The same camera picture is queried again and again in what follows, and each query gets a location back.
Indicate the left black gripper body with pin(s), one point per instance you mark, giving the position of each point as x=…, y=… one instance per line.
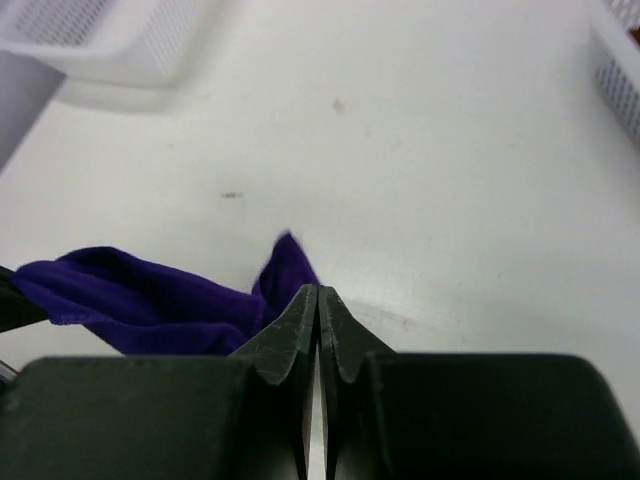
x=16, y=310

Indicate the right white plastic basket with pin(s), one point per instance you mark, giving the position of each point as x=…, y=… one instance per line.
x=614, y=55

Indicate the left white plastic basket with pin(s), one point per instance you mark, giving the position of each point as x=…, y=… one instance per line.
x=133, y=43

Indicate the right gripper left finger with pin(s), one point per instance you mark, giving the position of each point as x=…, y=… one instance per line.
x=243, y=416

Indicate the white plastic basket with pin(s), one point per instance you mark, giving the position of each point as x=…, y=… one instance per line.
x=133, y=43
x=614, y=55

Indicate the purple towel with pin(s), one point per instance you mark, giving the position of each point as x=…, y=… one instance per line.
x=143, y=308

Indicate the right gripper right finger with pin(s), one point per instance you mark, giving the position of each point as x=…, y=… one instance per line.
x=391, y=415

